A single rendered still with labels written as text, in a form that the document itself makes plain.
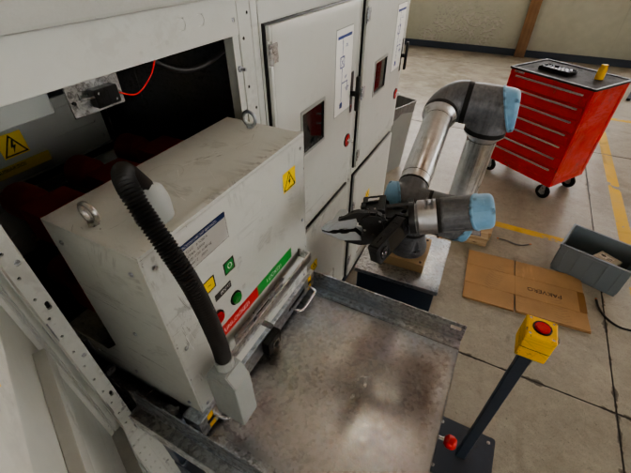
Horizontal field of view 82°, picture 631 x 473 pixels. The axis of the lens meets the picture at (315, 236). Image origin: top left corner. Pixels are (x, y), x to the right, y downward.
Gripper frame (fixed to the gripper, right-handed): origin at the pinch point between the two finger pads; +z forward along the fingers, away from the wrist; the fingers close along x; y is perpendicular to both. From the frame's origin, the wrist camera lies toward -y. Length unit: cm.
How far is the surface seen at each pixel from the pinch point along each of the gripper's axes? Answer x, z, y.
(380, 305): -37.9, -5.8, 9.8
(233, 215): 15.6, 12.1, -12.9
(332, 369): -37.0, 5.3, -12.8
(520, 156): -128, -95, 251
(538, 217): -158, -100, 201
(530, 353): -53, -46, 5
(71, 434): 9, 23, -51
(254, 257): 1.1, 14.9, -8.9
